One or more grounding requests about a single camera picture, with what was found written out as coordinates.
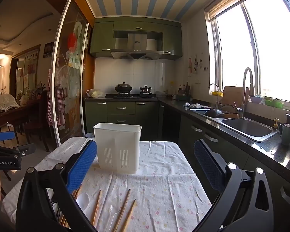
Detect wooden chopstick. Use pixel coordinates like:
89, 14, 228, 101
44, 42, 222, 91
113, 189, 131, 232
91, 190, 102, 226
121, 200, 136, 232
60, 185, 82, 227

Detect clear plastic spoon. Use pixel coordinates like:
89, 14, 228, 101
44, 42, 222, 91
105, 196, 122, 232

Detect white mesh food cover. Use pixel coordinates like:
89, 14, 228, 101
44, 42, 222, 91
0, 94, 19, 112

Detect wooden dining table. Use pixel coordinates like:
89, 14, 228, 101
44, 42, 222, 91
0, 100, 41, 132

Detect green side cabinets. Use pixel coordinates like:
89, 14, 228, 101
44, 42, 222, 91
160, 99, 290, 231

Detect wooden dining chair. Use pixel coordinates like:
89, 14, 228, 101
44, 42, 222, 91
23, 91, 49, 152

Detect white plastic spoon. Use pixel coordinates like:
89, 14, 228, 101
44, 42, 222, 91
76, 193, 90, 211

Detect checkered apron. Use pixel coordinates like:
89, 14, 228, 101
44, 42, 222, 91
47, 53, 65, 126

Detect steel sink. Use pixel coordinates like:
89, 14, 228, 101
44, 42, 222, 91
189, 108, 278, 142

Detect white floral tablecloth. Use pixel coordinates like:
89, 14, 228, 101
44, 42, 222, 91
1, 136, 212, 232

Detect green mug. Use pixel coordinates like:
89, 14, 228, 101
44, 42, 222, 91
278, 123, 290, 146

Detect glass sliding door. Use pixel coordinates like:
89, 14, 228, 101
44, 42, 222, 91
50, 0, 89, 146

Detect black pan in sink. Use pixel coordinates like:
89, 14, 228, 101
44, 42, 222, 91
204, 104, 239, 119

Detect white plastic bag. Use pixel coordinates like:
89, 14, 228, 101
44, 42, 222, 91
86, 89, 106, 98

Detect purple bowl on sill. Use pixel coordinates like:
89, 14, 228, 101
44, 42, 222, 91
250, 96, 263, 104

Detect green container on sill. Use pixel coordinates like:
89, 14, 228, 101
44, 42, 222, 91
264, 97, 283, 109

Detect small steel faucet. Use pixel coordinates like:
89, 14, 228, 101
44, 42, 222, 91
209, 83, 220, 110

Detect white plastic utensil caddy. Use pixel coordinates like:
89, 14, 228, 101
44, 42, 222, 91
94, 123, 142, 174

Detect crumpled dish rag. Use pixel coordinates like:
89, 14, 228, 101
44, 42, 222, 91
184, 102, 211, 109

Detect wooden cutting board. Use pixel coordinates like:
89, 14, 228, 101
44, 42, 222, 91
219, 86, 242, 108

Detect tall steel faucet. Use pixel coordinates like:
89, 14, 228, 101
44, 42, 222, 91
241, 67, 255, 118

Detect yellow sponge holder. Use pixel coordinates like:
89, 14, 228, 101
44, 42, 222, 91
211, 91, 224, 97

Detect gas stove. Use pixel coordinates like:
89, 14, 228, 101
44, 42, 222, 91
105, 93, 157, 100

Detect condiment bottles rack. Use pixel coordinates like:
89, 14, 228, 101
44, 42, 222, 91
176, 82, 192, 102

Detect black wok with lid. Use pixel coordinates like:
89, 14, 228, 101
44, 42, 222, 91
115, 82, 132, 94

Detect green upper cabinets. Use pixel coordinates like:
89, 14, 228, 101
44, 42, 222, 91
90, 16, 182, 60

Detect green lower cabinets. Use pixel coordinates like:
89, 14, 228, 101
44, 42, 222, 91
84, 101, 159, 141

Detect steel pot with lid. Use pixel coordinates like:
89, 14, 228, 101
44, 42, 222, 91
140, 85, 152, 94

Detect steel range hood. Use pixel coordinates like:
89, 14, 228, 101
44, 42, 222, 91
110, 31, 163, 60

